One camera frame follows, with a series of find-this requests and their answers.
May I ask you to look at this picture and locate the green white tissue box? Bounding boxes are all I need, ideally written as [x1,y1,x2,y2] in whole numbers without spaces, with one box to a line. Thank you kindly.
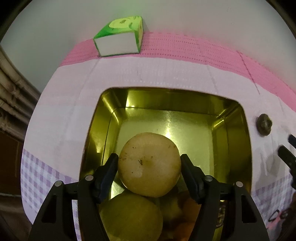
[93,16,144,57]

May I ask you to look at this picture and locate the beige ribbed radiator pipes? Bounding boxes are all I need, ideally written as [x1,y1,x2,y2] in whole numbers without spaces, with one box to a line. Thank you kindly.
[0,49,41,142]

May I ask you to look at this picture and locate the orange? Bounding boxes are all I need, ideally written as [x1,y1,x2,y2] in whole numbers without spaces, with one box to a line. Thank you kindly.
[159,193,183,222]

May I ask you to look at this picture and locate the pale yellow pear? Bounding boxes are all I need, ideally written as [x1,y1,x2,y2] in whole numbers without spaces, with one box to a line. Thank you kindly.
[118,133,181,198]

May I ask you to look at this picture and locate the green pear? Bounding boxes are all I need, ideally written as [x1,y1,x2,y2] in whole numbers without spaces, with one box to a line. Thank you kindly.
[100,192,163,240]

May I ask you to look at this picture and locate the tangerine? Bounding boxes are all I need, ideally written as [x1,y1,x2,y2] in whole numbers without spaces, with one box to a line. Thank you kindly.
[183,197,201,222]

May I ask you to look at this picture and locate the gold toffee tin box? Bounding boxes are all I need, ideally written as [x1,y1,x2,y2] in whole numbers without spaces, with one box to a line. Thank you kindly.
[80,87,252,191]

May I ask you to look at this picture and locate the dark mangosteen back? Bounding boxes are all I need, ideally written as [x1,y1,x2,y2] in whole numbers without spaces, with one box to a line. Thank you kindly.
[256,113,273,136]

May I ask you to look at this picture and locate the pink purple checkered tablecloth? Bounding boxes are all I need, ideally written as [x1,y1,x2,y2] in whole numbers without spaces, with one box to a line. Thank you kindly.
[21,32,295,240]

